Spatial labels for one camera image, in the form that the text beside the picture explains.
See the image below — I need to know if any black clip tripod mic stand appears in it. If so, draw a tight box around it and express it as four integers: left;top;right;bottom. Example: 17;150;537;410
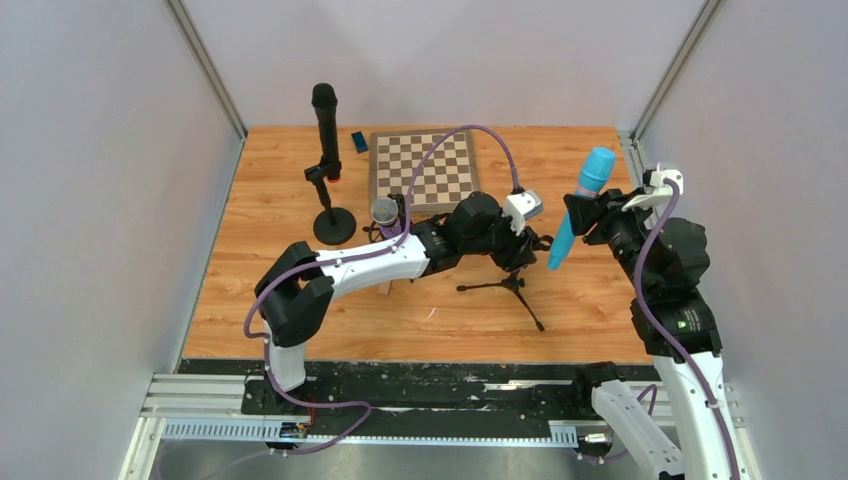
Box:
456;270;546;332

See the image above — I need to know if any blue microphone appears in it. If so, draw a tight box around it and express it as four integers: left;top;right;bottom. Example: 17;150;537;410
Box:
547;147;616;271

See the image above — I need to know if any purple glitter microphone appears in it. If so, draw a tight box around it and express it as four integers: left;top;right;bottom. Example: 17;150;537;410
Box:
371;196;402;240

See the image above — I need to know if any black round-base mic stand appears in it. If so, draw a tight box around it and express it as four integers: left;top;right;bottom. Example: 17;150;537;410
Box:
304;159;357;246

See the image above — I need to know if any black microphone orange end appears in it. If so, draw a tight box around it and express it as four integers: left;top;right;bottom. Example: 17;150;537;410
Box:
311;83;342;182

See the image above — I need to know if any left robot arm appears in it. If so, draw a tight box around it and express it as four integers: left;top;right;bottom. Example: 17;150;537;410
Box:
249;190;552;391

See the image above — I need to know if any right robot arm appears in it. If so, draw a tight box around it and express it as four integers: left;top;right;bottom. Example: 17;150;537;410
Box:
564;183;749;479

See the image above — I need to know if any chessboard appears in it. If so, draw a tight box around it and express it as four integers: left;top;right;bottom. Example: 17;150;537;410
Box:
368;128;479;214

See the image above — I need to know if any blue toy brick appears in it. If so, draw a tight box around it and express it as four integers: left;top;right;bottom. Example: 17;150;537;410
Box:
351;131;369;153

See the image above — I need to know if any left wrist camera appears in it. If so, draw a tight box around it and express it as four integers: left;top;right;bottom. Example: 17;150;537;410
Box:
502;190;544;236

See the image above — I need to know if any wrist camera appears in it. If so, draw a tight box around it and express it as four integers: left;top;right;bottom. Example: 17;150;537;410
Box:
622;163;684;212
502;190;544;236

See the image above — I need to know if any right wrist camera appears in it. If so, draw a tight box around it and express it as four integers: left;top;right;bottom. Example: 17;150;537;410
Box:
622;163;684;212

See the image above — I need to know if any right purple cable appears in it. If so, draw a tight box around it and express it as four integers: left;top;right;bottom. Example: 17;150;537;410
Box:
576;178;742;480

